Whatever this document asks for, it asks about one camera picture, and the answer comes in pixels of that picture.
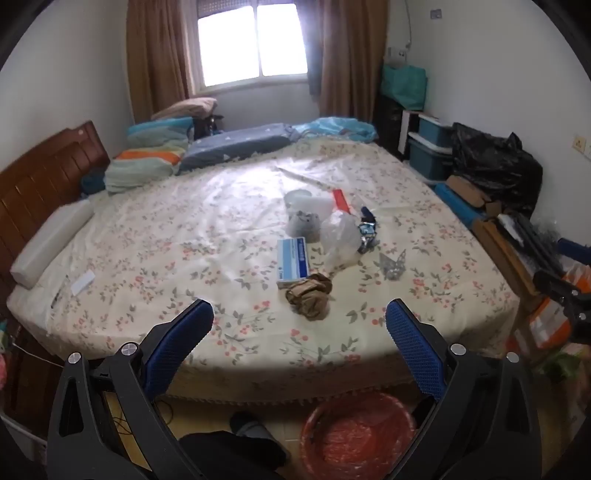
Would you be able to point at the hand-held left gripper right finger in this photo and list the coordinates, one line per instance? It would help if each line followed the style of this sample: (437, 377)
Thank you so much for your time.
(415, 350)

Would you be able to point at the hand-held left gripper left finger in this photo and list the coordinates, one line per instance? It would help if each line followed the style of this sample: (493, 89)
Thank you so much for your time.
(182, 344)

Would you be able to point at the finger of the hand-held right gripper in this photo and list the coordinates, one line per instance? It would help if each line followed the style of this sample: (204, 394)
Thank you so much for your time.
(575, 251)
(565, 295)

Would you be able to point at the silver foil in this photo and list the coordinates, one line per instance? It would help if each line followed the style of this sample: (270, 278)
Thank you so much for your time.
(393, 265)

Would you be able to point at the red plastic basin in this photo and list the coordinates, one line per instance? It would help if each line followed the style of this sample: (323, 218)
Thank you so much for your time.
(355, 438)

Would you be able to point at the brown paper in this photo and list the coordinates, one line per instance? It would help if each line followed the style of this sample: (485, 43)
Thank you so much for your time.
(308, 295)

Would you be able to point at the blue foil snack wrapper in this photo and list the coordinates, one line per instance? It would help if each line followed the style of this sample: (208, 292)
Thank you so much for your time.
(368, 233)

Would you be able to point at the clear plastic bag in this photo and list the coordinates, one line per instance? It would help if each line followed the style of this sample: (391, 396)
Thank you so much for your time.
(339, 240)

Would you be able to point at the blue white carton box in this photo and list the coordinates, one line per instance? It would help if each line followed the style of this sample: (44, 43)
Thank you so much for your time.
(293, 263)

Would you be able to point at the grey wrapper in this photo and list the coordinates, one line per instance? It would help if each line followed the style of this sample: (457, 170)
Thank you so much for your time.
(302, 226)

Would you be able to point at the white foam net sleeve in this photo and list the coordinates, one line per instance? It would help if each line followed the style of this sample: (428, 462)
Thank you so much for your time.
(327, 205)

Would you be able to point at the white round plastic bowl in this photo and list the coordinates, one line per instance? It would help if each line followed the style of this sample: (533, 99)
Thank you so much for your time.
(298, 198)

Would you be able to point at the orange white plastic bag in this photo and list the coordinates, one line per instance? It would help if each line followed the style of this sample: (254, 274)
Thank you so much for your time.
(545, 323)

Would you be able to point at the grey slipper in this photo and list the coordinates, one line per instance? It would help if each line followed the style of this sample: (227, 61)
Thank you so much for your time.
(249, 424)

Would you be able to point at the floral bed sheet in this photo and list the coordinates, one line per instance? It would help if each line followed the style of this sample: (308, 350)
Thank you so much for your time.
(184, 230)

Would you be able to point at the black garbage bag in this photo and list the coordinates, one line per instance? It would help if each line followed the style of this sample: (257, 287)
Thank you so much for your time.
(498, 166)

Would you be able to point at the white paper card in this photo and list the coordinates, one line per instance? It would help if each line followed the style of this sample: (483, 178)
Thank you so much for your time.
(83, 282)

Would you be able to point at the person's leg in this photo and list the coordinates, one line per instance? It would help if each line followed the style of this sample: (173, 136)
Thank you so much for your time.
(226, 454)

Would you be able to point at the brown cardboard box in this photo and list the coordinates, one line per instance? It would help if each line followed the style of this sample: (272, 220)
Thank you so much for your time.
(468, 191)

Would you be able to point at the blue rolled mat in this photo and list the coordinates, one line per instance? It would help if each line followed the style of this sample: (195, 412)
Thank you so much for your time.
(457, 205)

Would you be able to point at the dark nightstand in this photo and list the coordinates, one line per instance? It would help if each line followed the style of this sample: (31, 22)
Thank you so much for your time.
(32, 383)

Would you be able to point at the long white pillow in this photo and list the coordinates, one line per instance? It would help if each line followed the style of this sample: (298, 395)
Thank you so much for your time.
(51, 242)

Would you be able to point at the green orange striped pillow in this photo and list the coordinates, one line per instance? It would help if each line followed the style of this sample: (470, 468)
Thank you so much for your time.
(138, 170)

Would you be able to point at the teal cloth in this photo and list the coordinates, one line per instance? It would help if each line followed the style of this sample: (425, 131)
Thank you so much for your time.
(93, 181)

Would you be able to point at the white shelf unit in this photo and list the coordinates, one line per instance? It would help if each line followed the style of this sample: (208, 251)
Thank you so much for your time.
(408, 134)

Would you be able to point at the blue-grey triangle print pillow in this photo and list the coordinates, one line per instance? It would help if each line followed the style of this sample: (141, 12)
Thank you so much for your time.
(235, 143)

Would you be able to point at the teal folded blanket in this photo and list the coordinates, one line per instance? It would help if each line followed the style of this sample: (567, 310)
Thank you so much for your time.
(159, 131)

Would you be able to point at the dark bag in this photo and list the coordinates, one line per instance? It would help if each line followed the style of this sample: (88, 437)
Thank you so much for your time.
(207, 127)

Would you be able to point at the brown wooden headboard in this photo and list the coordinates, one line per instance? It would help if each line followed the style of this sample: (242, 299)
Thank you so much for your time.
(41, 170)

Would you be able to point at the light blue blanket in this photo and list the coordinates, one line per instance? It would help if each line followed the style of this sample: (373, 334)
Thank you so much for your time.
(337, 127)

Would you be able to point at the teal shopping bag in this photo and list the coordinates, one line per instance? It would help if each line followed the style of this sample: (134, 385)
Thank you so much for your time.
(405, 85)

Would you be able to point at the brown curtain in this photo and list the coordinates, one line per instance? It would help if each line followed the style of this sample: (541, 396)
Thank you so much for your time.
(353, 60)
(154, 55)

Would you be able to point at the window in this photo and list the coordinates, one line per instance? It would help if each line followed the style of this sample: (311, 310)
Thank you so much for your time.
(251, 41)

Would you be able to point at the wooden frame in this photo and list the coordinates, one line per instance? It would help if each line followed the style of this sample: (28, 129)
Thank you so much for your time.
(503, 258)

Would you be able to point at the white wall socket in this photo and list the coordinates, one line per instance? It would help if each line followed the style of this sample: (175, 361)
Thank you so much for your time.
(397, 53)

